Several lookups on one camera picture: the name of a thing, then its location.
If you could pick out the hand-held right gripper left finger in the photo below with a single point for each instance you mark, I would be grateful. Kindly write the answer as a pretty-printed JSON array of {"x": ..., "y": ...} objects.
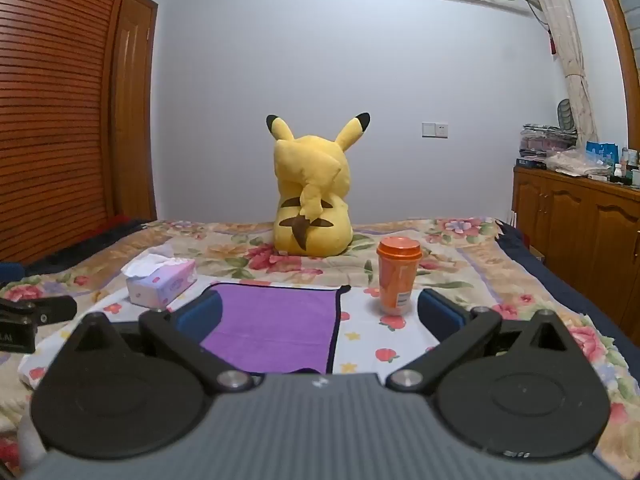
[{"x": 199, "y": 316}]

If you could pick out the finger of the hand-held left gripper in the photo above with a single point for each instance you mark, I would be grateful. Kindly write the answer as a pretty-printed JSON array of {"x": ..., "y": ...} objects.
[{"x": 50, "y": 309}]

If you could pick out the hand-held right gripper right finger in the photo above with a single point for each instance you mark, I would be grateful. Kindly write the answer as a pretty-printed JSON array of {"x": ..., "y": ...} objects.
[{"x": 441, "y": 316}]

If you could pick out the purple towel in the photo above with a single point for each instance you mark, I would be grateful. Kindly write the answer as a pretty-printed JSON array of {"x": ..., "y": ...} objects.
[{"x": 280, "y": 325}]

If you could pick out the pink tissue box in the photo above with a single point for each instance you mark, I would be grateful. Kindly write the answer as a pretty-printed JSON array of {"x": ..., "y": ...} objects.
[{"x": 160, "y": 285}]

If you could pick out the orange lidded cup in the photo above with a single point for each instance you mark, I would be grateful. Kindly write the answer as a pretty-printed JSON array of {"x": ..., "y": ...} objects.
[{"x": 397, "y": 280}]

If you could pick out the floral blanket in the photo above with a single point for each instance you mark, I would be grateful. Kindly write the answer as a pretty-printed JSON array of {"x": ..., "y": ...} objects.
[{"x": 450, "y": 255}]

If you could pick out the dark cloth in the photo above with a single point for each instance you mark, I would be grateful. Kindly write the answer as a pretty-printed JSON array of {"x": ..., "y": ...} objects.
[{"x": 80, "y": 245}]

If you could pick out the white fruit print cloth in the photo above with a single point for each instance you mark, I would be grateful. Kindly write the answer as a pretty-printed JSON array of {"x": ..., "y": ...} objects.
[{"x": 365, "y": 340}]

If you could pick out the dark blue bed sheet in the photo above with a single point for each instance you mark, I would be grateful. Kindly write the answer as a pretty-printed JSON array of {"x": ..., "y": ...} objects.
[{"x": 575, "y": 295}]

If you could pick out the wooden cabinet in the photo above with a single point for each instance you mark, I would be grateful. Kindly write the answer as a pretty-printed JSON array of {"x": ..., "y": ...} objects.
[{"x": 575, "y": 225}]

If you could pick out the yellow plush toy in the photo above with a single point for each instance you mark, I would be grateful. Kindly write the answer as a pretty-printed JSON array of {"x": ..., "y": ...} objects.
[{"x": 310, "y": 185}]

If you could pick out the dark flat box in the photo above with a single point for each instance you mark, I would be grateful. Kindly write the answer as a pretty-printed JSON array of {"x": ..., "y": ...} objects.
[{"x": 530, "y": 163}]

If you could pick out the wooden louvered wardrobe door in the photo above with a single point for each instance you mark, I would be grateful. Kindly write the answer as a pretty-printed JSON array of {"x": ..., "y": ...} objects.
[{"x": 50, "y": 110}]

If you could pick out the clear plastic bag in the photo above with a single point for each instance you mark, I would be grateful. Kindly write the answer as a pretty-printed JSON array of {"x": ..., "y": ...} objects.
[{"x": 570, "y": 162}]

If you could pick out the stack of folded cloths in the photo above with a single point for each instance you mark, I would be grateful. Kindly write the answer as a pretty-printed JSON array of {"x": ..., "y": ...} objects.
[{"x": 542, "y": 142}]

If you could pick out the blue box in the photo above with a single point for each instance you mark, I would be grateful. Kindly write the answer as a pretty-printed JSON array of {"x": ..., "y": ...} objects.
[{"x": 602, "y": 152}]

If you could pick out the dark hand fan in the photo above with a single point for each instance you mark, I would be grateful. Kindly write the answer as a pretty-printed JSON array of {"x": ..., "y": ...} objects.
[{"x": 565, "y": 112}]

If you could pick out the small bottles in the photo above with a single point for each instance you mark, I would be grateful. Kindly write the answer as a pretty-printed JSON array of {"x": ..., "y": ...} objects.
[{"x": 629, "y": 167}]

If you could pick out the cream patterned curtain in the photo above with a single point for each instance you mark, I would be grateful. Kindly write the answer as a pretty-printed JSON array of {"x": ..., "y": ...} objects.
[{"x": 570, "y": 60}]

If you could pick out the white wall switch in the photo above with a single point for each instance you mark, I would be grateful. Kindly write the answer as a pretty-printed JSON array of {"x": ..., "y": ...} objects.
[{"x": 435, "y": 130}]

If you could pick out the red wall tag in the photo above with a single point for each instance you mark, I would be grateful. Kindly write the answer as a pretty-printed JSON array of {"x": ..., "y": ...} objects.
[{"x": 553, "y": 45}]

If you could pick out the wooden frame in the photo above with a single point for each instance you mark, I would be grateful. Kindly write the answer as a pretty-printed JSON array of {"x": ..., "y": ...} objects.
[{"x": 617, "y": 35}]

